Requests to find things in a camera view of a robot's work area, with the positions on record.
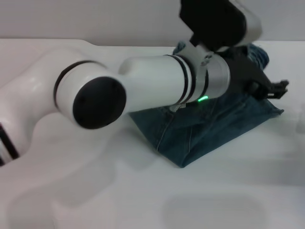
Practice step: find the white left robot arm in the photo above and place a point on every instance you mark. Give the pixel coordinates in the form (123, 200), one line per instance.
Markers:
(155, 76)

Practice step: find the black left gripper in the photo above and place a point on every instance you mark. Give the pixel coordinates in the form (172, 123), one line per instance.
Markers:
(243, 74)

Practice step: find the blue denim shorts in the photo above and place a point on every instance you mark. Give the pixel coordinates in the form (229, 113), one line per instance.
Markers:
(202, 133)

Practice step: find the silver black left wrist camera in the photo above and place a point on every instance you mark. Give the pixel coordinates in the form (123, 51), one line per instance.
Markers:
(214, 21)

